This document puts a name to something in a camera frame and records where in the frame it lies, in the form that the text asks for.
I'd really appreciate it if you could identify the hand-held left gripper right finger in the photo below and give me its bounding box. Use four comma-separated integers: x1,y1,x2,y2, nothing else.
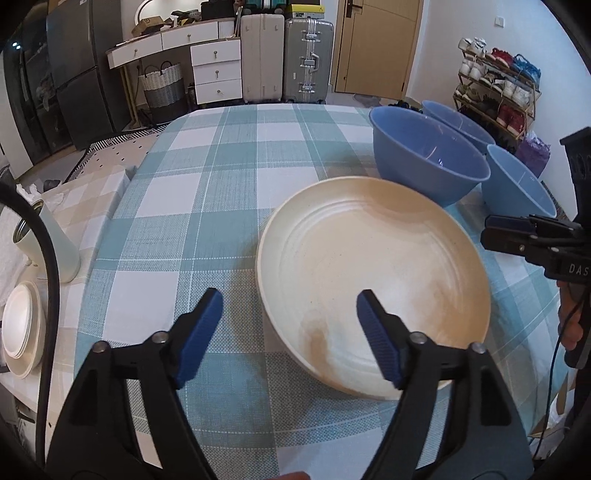
356,288,536,480

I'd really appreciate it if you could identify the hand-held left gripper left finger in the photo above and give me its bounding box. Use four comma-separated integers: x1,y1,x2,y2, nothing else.
44,287,225,480

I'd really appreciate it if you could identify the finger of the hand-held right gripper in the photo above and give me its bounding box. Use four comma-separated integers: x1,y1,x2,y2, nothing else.
486,215,581,237
481,229,578,267

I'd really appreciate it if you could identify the light blue bowl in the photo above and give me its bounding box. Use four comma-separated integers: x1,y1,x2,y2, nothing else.
482,144,558,220

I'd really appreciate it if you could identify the cream plate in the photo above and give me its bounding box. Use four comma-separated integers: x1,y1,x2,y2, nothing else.
256,178,491,400

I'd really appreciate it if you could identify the person's right hand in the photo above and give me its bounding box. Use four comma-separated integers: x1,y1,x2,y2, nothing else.
558,281,585,353

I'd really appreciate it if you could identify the purple bag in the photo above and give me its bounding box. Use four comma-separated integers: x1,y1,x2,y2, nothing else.
515,130,553,179

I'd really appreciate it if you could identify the wooden shoe rack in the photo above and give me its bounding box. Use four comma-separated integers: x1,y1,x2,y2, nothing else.
452,39,542,153

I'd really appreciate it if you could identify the group of shoes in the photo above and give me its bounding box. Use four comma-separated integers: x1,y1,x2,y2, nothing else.
457,37,541,139

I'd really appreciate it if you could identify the teal checked tablecloth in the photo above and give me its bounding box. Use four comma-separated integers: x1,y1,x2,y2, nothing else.
76,102,578,480

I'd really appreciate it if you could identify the white tumbler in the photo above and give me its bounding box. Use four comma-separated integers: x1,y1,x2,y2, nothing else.
13,198,81,284

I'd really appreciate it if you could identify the cream shallow bowl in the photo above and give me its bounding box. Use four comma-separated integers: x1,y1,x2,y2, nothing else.
0,279,47,380

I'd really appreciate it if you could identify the beige checked cloth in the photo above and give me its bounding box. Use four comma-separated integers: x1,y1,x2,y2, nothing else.
0,152,155,416

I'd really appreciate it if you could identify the black white dotted mat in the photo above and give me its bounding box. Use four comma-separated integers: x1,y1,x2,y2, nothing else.
67,129,174,185

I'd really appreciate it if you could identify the wooden door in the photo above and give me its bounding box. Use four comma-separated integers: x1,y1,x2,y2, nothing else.
335,0,423,100

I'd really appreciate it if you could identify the woven grey white basket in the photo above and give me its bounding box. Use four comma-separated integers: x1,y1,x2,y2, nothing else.
141,62,185,124

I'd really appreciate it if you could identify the silver suitcase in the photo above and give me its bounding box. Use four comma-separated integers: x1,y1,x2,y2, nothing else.
283,18,334,103

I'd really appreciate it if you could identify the white dresser with drawers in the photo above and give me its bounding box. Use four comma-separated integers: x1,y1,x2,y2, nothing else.
107,18,243,105

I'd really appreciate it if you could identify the beige suitcase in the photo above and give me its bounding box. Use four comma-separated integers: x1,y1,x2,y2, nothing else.
241,14,285,103

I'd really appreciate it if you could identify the dark glass cabinet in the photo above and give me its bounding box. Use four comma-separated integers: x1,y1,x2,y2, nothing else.
0,28,70,172

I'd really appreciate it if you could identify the grey refrigerator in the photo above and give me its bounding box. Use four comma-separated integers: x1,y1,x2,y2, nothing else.
46,0,117,148

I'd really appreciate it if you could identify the yellow shoe box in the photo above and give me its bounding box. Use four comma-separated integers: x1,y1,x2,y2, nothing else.
287,4,324,20

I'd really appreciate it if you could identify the small cardboard box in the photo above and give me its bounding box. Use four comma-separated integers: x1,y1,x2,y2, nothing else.
131,16,165,38

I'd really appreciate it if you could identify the black bag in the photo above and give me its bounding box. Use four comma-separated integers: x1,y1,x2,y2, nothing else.
201,0,239,21

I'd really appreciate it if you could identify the arched mirror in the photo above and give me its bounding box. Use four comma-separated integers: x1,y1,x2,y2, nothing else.
134,0,158,25

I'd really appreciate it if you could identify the black cable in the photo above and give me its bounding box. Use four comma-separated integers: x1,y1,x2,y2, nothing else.
0,180,61,467
531,300,583,462

